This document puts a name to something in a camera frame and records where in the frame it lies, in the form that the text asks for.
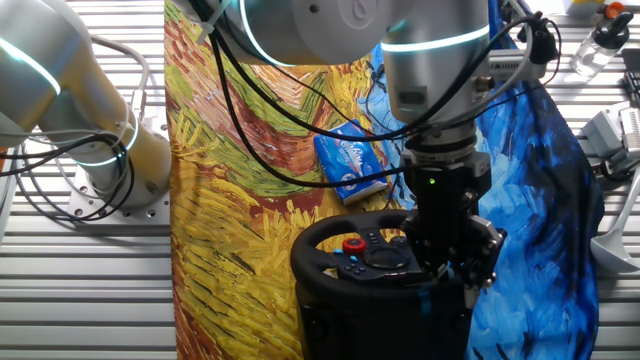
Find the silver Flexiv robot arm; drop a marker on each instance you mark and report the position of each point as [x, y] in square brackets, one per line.
[325, 25]

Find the silver wrist camera bar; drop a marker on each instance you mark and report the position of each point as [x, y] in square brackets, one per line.
[510, 65]

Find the silver ribbed depth camera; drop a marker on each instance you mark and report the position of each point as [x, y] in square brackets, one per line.
[600, 130]

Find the black keyboard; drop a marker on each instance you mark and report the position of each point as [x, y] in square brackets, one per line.
[634, 85]

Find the Van Gogh painting tablecloth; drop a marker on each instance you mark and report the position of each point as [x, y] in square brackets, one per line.
[225, 250]

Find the clear bottle black cap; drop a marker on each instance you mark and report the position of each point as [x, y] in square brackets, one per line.
[595, 50]

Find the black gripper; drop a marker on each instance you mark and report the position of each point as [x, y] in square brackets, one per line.
[442, 210]

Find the white zip tie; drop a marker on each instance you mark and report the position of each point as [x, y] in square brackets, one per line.
[210, 25]

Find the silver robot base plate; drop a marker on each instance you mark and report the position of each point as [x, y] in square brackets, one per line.
[150, 212]

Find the black racing steering wheel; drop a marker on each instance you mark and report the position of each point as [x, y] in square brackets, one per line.
[307, 255]

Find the black steering wheel base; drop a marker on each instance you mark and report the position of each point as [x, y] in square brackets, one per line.
[360, 330]

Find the blue tissue pack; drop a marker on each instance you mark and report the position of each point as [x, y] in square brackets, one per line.
[350, 165]

